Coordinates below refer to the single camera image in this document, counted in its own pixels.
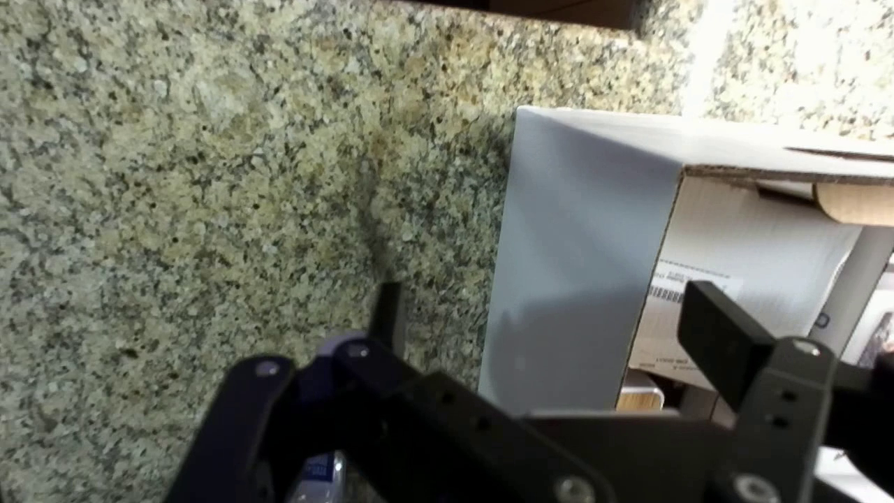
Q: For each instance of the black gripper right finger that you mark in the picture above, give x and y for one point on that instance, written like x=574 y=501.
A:
x=783 y=400

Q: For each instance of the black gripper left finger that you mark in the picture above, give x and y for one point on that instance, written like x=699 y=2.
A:
x=428 y=420

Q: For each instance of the white labelled box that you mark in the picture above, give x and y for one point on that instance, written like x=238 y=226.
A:
x=745 y=253

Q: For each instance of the white cardboard box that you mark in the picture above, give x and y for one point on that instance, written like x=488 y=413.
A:
x=576 y=260

